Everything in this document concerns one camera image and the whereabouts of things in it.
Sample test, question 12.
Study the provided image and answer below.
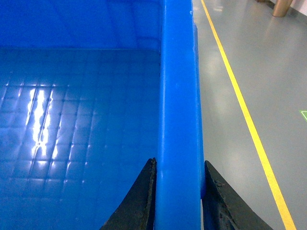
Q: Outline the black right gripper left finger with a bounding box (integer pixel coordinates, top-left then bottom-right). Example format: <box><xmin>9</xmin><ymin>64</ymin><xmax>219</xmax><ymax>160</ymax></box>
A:
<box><xmin>100</xmin><ymin>158</ymin><xmax>157</xmax><ymax>230</ymax></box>

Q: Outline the brass coloured post base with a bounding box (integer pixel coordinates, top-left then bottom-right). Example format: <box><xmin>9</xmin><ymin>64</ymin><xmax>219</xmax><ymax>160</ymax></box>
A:
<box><xmin>272</xmin><ymin>0</ymin><xmax>293</xmax><ymax>17</ymax></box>

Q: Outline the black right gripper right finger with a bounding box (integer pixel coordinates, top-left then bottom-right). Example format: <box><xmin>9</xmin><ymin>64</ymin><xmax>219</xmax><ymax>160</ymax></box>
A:
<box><xmin>202</xmin><ymin>161</ymin><xmax>272</xmax><ymax>230</ymax></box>

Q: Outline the large blue plastic crate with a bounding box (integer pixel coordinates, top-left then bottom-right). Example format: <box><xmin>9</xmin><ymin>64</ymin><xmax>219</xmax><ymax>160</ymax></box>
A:
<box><xmin>0</xmin><ymin>0</ymin><xmax>204</xmax><ymax>230</ymax></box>

